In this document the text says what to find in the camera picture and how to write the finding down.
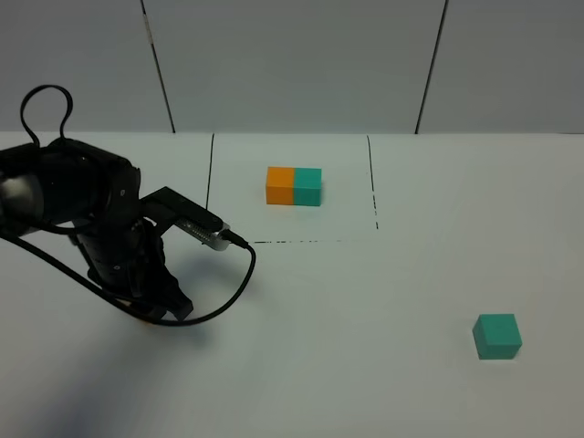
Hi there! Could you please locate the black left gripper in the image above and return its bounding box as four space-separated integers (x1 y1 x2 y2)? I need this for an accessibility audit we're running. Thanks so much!
75 219 192 321

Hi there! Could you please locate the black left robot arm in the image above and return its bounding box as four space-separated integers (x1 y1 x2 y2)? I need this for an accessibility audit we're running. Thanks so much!
1 139 193 320

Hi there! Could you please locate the template orange cube block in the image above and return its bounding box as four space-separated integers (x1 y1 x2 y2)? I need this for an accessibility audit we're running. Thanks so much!
266 167 295 205

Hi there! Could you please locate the template teal cube block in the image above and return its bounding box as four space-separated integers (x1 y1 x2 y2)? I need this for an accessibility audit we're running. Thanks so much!
293 168 322 206

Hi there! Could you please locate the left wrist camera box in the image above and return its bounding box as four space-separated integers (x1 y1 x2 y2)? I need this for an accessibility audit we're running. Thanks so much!
141 187 230 251

